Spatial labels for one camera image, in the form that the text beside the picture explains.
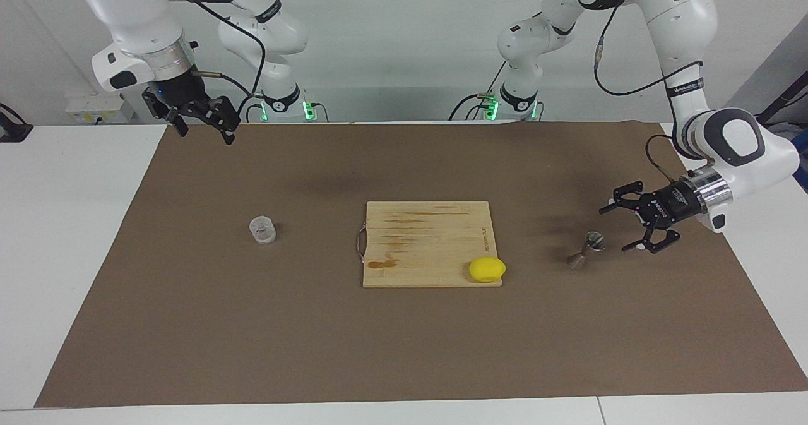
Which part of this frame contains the steel jigger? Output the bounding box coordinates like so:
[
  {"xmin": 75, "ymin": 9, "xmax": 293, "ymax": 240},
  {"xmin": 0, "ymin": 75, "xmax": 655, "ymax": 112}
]
[{"xmin": 566, "ymin": 232, "xmax": 607, "ymax": 271}]

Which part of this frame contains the bamboo cutting board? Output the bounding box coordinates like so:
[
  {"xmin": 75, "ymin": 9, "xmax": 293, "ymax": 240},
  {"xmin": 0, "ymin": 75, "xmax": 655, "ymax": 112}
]
[{"xmin": 363, "ymin": 201, "xmax": 504, "ymax": 288}]

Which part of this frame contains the black base cable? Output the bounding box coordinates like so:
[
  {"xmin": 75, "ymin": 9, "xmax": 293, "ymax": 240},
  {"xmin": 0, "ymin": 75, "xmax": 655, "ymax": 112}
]
[
  {"xmin": 235, "ymin": 93, "xmax": 263, "ymax": 124},
  {"xmin": 448, "ymin": 93, "xmax": 492, "ymax": 121}
]

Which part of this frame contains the yellow lemon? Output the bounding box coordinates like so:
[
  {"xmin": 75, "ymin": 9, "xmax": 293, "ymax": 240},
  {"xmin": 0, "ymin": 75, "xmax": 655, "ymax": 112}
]
[{"xmin": 468, "ymin": 257, "xmax": 508, "ymax": 284}]

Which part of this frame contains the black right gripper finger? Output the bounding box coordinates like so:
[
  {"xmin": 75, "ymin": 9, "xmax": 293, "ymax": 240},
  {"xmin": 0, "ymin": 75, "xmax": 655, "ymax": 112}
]
[
  {"xmin": 142, "ymin": 89, "xmax": 190, "ymax": 138},
  {"xmin": 201, "ymin": 95, "xmax": 242, "ymax": 147}
]

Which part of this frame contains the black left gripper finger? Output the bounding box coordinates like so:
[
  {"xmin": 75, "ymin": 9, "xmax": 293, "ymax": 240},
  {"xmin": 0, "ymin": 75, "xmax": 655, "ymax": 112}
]
[
  {"xmin": 598, "ymin": 181, "xmax": 646, "ymax": 216},
  {"xmin": 621, "ymin": 224, "xmax": 682, "ymax": 255}
]

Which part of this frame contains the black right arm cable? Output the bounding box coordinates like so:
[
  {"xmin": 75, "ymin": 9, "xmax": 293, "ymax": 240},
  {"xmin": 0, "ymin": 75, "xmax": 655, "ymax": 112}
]
[{"xmin": 163, "ymin": 0, "xmax": 267, "ymax": 97}]

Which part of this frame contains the black clamp base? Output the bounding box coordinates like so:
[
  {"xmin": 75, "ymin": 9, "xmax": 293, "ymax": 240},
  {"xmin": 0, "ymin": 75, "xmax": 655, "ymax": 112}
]
[{"xmin": 0, "ymin": 103, "xmax": 33, "ymax": 143}]

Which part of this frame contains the black stand pole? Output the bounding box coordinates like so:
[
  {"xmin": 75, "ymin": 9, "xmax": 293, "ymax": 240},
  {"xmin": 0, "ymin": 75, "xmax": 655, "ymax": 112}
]
[{"xmin": 754, "ymin": 71, "xmax": 808, "ymax": 126}]

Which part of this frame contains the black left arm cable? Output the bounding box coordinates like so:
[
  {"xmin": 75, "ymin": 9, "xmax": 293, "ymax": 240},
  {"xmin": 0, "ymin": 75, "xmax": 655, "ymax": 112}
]
[{"xmin": 540, "ymin": 0, "xmax": 704, "ymax": 184}]

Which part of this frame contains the brown table mat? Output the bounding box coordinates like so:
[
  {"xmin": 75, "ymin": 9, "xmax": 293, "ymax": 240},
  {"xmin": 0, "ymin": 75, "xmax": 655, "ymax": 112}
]
[{"xmin": 35, "ymin": 122, "xmax": 808, "ymax": 408}]

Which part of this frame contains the white wall socket box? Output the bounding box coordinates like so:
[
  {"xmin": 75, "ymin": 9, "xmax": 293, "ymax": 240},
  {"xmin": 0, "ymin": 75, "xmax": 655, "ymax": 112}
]
[{"xmin": 65, "ymin": 93, "xmax": 134, "ymax": 124}]

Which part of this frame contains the clear plastic cup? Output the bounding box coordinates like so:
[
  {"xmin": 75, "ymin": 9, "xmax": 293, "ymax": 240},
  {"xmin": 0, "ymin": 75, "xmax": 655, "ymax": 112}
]
[{"xmin": 249, "ymin": 217, "xmax": 277, "ymax": 245}]

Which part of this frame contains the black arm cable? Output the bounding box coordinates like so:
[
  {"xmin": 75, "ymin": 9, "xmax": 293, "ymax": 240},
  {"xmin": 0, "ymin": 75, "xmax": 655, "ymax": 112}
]
[
  {"xmin": 163, "ymin": 0, "xmax": 267, "ymax": 97},
  {"xmin": 540, "ymin": 0, "xmax": 704, "ymax": 184}
]

